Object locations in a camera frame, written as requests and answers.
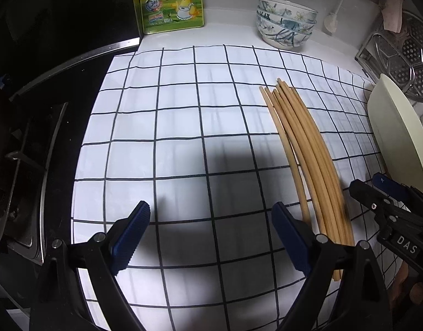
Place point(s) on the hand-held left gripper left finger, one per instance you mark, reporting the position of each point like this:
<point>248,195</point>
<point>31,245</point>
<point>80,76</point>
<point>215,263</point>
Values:
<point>128,241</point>

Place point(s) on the pink cloth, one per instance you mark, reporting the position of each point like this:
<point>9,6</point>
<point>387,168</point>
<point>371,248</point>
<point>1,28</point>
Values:
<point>392,10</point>

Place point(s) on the white black-grid checked cloth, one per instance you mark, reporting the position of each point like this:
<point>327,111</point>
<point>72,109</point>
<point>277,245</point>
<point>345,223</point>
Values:
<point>183,117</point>

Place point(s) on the pile of wooden chopsticks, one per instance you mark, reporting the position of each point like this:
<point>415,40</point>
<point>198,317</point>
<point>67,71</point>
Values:
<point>311,151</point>

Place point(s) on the yellow green seasoning packet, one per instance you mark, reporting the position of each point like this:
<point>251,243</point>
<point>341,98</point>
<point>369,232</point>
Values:
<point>170,3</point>

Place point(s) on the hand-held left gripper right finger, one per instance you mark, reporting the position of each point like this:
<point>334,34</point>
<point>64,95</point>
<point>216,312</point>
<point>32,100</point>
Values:
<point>290,241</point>

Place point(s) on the perforated steel steamer tray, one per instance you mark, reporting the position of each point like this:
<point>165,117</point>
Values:
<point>408,55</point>

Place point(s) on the cream round plate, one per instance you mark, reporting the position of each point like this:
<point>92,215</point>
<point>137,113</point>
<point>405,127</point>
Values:
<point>397,138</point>

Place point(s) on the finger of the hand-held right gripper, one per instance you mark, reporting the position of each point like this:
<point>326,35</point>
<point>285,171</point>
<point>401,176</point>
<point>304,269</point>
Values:
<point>387,184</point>
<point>370,200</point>

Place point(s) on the black gas stove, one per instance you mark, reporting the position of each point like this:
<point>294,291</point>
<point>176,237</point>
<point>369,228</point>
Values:
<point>42,76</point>

